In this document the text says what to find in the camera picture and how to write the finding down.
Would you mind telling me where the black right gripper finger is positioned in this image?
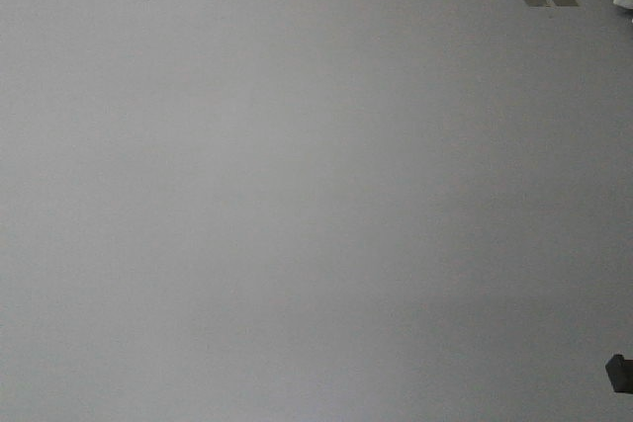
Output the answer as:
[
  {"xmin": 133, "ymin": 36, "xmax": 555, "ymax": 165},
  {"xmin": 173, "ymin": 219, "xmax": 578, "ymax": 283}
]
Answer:
[{"xmin": 605, "ymin": 354, "xmax": 633, "ymax": 392}]

